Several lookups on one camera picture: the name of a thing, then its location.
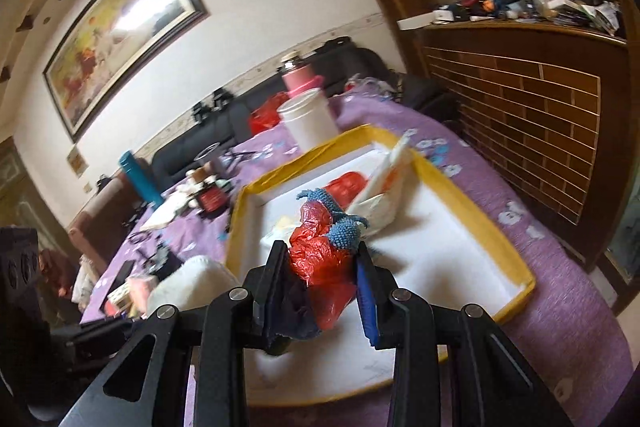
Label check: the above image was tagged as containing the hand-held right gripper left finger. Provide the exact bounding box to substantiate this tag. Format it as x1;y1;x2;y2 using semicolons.
57;241;291;427

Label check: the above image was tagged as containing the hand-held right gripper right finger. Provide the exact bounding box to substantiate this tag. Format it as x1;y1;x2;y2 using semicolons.
354;243;573;427

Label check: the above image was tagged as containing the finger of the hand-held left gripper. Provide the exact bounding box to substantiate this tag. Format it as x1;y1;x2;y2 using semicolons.
65;318;138;350

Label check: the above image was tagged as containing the dark blue cloth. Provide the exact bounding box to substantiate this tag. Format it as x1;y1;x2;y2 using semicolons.
265;257;323;343

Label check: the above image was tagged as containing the red plastic bag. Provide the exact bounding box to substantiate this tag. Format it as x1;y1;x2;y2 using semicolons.
287;199;358;333

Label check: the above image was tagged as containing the pink tissue pack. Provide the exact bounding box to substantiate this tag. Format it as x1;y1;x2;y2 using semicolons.
107;274;156;315

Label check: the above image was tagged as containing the blue crocheted toy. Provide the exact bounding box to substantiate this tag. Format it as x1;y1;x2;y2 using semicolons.
295;188;370;253

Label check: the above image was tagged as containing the yellow-rimmed white tray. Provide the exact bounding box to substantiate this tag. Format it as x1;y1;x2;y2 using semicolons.
226;124;537;405

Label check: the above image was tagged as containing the red packet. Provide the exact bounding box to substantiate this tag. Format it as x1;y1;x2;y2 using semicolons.
325;172;378;202

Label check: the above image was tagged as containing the pale yellow cloth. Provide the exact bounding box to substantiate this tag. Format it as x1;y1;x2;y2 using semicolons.
270;214;301;238

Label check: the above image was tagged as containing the beige towel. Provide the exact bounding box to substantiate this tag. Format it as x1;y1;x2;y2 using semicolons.
70;254;101;305

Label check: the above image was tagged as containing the black phone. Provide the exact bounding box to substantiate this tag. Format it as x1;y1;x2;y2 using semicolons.
102;258;137;308

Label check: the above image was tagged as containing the brown chair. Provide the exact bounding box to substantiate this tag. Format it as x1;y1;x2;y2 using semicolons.
67;172;151;268

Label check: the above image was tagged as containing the dark glass bottle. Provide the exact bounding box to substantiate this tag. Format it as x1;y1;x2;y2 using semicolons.
197;177;233;212

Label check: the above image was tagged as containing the paper notebook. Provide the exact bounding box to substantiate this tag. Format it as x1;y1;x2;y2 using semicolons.
137;194;188;233

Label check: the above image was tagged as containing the teal thermos bottle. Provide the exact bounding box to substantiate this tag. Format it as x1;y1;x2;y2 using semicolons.
118;151;163;208

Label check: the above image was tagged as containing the white jar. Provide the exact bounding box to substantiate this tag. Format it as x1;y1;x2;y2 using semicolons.
276;88;341;152

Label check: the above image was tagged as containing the red shopping bag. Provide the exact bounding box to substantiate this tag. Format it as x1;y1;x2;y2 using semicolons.
248;92;291;138

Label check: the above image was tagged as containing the pink thermos bottle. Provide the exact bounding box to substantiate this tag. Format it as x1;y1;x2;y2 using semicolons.
280;52;325;98

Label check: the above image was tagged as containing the clear plastic bag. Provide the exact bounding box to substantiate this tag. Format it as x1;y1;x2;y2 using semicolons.
345;74;396;102

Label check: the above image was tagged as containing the black sofa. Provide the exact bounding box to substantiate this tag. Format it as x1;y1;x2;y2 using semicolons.
150;36;458;180

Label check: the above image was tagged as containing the wooden cabinet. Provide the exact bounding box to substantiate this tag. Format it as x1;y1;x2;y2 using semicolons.
400;19;631;273

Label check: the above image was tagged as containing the framed painting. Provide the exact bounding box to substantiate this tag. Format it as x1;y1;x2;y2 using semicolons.
42;0;208;142

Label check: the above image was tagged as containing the white flat box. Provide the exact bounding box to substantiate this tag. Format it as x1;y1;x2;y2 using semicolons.
397;9;453;32

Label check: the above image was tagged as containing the black charger cable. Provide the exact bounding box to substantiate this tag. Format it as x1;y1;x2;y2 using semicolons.
135;242;183;273

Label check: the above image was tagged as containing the small wall plaque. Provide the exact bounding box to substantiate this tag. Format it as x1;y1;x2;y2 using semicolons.
66;146;90;178

